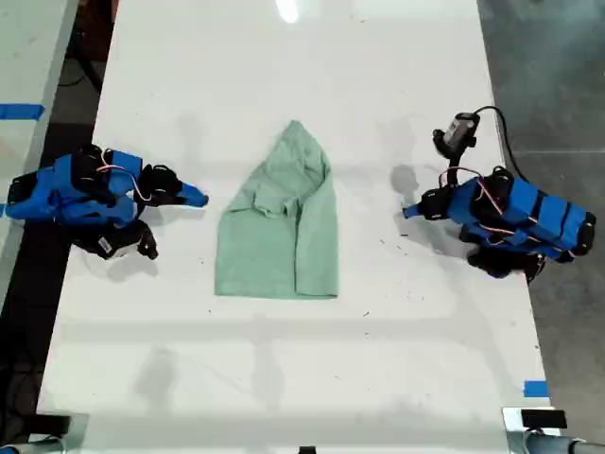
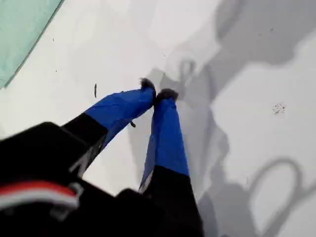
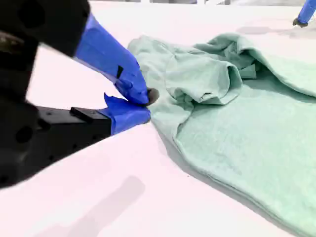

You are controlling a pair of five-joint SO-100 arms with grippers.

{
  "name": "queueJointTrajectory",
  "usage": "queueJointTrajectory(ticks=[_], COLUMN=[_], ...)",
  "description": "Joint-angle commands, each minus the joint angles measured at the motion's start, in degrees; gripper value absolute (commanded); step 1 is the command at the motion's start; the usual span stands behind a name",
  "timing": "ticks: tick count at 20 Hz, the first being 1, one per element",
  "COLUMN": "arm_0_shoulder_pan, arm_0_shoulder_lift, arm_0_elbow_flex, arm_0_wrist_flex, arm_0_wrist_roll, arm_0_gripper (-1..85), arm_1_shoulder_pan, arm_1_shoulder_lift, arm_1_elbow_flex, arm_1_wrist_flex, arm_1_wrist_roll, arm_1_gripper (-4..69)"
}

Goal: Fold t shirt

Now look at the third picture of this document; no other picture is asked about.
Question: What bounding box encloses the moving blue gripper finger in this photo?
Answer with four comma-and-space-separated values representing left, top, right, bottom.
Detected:
12, 0, 160, 107
292, 0, 316, 28

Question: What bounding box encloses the pale green T-shirt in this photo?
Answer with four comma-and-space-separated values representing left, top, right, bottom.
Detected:
127, 32, 316, 237

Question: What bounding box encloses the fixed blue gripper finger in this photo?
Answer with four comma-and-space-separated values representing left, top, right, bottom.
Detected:
39, 93, 152, 170

